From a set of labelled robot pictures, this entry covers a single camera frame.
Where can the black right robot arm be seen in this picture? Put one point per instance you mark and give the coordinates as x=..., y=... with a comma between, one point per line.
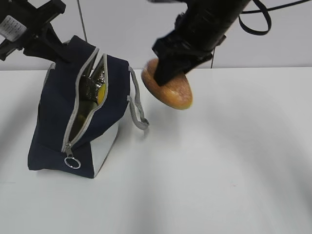
x=225, y=12

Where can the brown bread roll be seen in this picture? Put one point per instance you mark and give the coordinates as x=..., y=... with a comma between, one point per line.
x=176, y=93

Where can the yellow banana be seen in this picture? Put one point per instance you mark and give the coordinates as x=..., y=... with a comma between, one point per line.
x=101, y=94

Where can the navy blue lunch bag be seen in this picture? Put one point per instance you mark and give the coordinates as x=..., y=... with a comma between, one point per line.
x=73, y=133

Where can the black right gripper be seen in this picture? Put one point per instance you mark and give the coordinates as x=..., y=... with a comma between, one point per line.
x=194, y=38

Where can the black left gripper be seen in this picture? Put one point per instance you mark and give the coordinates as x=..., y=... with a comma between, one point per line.
x=25, y=27

